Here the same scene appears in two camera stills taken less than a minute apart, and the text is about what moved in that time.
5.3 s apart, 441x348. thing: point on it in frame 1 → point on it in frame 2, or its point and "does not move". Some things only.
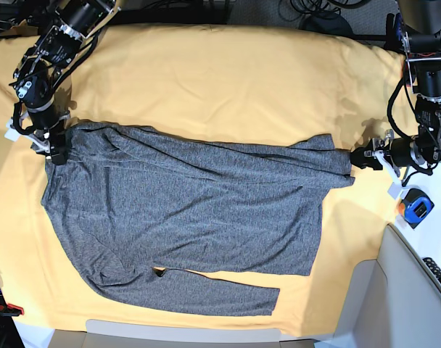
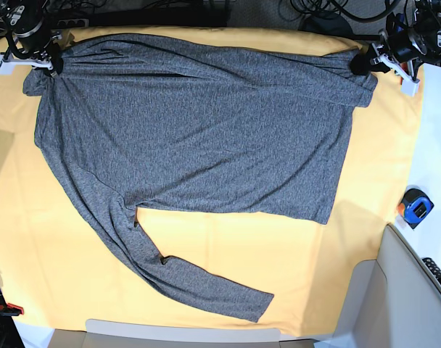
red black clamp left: x=9 y=309 does not move
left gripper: x=46 y=129 → x=35 y=50
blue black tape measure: x=415 y=206 does not move
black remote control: x=439 y=274 does not move
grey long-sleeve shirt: x=136 y=203 → x=163 y=122
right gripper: x=395 y=154 → x=363 y=63
